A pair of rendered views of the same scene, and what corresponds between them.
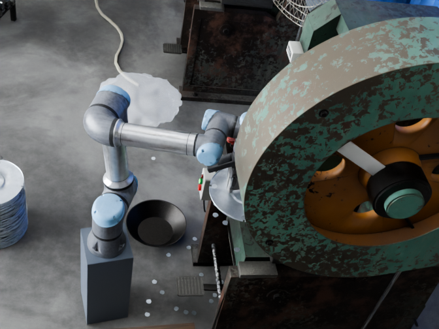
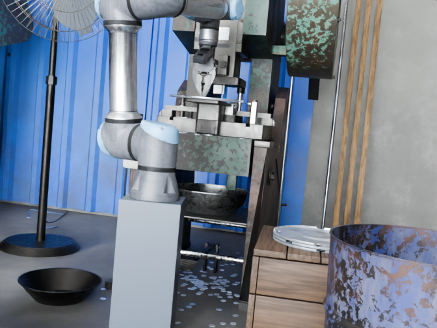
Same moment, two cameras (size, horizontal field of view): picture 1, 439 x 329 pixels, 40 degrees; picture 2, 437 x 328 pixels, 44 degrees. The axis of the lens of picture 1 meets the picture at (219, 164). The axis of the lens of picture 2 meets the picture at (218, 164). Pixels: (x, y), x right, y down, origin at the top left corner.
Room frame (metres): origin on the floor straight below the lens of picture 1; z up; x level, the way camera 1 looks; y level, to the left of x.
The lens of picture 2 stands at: (0.53, 1.74, 0.69)
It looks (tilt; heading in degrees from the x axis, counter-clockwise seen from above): 4 degrees down; 297
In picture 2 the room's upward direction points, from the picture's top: 5 degrees clockwise
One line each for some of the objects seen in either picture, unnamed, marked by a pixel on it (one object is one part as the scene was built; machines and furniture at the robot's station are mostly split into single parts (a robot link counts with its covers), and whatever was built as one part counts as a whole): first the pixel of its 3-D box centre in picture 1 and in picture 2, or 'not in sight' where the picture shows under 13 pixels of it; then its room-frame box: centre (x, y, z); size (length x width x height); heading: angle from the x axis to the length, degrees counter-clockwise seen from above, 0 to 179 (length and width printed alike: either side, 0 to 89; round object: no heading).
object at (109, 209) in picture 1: (108, 214); (157, 143); (1.44, 0.37, 0.62); 0.13 x 0.12 x 0.14; 177
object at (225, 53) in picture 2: not in sight; (222, 41); (1.61, -0.31, 1.04); 0.17 x 0.15 x 0.30; 106
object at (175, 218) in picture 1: (155, 226); (60, 288); (1.90, 0.24, 0.04); 0.30 x 0.30 x 0.07
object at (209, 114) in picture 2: not in sight; (207, 116); (1.57, -0.18, 0.72); 0.25 x 0.14 x 0.14; 106
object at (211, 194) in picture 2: not in sight; (209, 199); (1.62, -0.35, 0.36); 0.34 x 0.34 x 0.10
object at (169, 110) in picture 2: not in sight; (180, 105); (1.78, -0.30, 0.76); 0.17 x 0.06 x 0.10; 16
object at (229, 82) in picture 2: not in sight; (220, 84); (1.62, -0.35, 0.86); 0.20 x 0.16 x 0.05; 16
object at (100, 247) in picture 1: (106, 235); (155, 181); (1.44, 0.37, 0.50); 0.15 x 0.15 x 0.10
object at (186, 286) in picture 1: (240, 288); (198, 256); (1.58, -0.22, 0.14); 0.59 x 0.10 x 0.05; 106
